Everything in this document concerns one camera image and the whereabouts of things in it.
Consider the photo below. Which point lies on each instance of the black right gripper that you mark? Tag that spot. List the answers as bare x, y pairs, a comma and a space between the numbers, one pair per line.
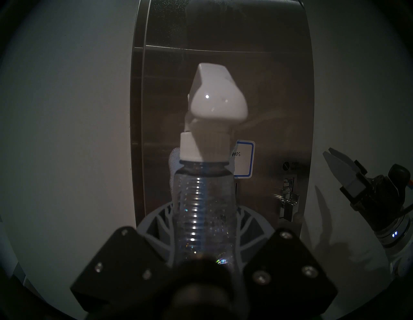
377, 203

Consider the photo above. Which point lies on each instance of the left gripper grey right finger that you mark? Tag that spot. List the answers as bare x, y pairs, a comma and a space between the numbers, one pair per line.
287, 271

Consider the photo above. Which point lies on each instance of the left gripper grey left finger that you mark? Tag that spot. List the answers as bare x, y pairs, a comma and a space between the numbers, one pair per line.
116, 267

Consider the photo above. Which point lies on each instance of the blue cleaner spray bottle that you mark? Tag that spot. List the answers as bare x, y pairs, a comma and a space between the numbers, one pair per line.
203, 200

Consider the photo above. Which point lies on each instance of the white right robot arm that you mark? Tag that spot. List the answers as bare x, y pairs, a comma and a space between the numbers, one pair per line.
401, 254

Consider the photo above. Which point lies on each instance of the white cleaner foam patch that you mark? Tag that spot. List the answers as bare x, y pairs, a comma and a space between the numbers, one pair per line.
174, 161

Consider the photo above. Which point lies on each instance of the free tampon printed label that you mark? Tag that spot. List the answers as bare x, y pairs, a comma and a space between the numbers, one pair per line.
290, 165

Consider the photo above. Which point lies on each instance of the chrome dispenser lever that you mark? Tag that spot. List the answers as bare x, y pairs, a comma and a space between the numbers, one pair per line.
288, 200

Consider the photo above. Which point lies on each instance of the blue bordered white sticker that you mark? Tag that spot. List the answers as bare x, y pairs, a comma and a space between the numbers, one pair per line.
245, 161

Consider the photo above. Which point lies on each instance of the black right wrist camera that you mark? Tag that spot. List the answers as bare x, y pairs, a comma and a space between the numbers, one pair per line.
399, 175

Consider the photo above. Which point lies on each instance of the stainless steel wall dispenser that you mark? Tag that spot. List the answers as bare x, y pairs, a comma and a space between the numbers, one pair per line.
274, 80

